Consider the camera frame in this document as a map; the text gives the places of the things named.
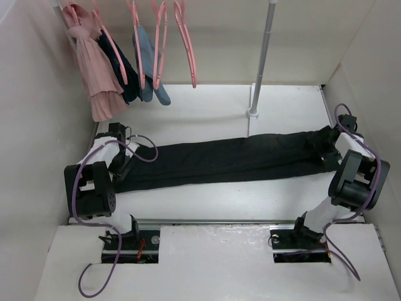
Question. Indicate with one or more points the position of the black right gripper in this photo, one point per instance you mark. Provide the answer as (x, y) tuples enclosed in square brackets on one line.
[(328, 158)]

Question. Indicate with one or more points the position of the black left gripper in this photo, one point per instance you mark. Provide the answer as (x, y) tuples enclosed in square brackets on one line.
[(118, 171)]

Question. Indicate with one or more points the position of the black trousers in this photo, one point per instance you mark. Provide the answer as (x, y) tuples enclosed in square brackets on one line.
[(255, 158)]

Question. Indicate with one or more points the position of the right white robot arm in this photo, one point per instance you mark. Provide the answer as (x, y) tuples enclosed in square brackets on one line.
[(355, 187)]

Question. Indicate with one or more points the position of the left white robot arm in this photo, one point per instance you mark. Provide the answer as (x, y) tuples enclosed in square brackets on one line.
[(89, 189)]

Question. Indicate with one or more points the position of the pink hanger with denim garment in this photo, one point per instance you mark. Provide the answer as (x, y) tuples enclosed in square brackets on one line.
[(134, 14)]

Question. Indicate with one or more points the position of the pink pleated garment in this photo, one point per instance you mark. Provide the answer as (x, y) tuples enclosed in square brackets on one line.
[(99, 80)]

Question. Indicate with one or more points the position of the light blue denim garment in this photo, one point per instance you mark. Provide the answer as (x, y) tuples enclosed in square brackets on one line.
[(147, 51)]

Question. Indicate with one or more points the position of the grey metal rack pole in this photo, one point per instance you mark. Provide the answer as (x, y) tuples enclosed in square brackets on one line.
[(266, 38)]

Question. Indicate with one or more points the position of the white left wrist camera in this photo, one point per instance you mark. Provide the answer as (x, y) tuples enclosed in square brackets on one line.
[(132, 147)]

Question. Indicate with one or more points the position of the metal rail at table front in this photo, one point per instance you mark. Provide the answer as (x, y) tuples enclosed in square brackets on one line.
[(177, 222)]

